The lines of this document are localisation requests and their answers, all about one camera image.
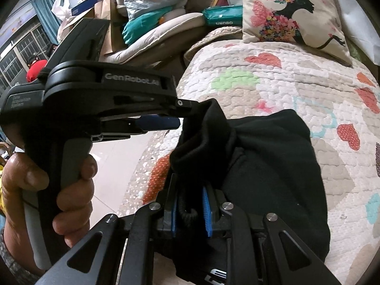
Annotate teal tissue packet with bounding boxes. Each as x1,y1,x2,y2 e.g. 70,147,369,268
201,4,244,27

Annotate teal cloth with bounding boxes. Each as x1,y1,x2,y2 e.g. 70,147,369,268
122,11,167,44

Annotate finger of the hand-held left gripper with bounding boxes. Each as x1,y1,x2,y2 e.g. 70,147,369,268
175,99,215,118
130,115,182,133

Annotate white plastic bag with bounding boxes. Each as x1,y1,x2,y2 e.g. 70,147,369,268
51,0,74,41

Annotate teal curtain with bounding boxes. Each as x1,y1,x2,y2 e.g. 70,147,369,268
30,0,60,46

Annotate person's left hand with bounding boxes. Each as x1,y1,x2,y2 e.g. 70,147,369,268
1,154,99,249

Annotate heart-patterned quilted blanket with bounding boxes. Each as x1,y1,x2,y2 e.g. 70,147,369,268
117,24,380,285

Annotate black pants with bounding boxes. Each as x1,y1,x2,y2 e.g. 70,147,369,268
154,97,332,285

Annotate open cardboard box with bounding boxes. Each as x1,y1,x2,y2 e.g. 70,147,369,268
59,7,99,37

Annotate white paper bag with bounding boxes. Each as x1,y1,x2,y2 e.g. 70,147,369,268
324,0,380,60

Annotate brown paper bag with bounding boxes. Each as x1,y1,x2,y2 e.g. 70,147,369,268
95,0,120,54

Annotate floral silhouette printed pillow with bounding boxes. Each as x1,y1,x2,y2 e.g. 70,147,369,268
234,0,354,68

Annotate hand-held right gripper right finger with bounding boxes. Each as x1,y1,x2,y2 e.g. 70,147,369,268
202,182,342,285

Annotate blue box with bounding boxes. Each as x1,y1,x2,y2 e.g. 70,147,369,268
71,0,103,17

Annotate beige padded chair cushion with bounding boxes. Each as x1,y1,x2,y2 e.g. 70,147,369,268
99,11,206,65

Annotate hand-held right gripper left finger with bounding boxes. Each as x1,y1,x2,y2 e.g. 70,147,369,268
36,174,180,285

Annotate barred window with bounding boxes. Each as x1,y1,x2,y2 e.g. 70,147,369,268
0,20,54,91

